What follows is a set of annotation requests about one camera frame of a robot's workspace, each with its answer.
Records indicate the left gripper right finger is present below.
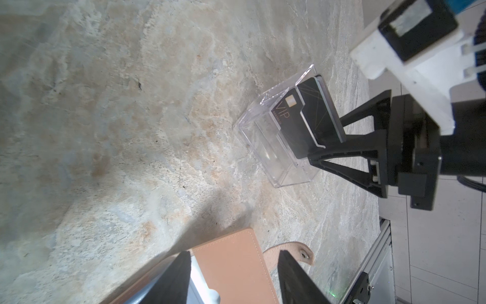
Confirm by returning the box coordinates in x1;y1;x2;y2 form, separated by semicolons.
277;250;330;304

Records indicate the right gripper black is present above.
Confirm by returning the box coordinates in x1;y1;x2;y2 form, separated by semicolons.
308;90;485;211

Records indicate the aluminium mounting rail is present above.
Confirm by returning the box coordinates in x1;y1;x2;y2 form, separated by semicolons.
340;219;395;303

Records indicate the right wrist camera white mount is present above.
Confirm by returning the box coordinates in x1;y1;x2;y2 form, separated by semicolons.
350;1;485;136

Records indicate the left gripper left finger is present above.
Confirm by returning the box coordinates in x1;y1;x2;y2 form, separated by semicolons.
140;251;191;304

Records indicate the black credit card behind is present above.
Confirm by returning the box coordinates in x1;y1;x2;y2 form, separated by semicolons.
297;75;346;148

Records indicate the black VIP credit card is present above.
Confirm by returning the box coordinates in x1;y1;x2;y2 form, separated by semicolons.
272;89;316;159

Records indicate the clear acrylic card stand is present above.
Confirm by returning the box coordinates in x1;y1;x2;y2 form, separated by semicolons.
233;63;318;188

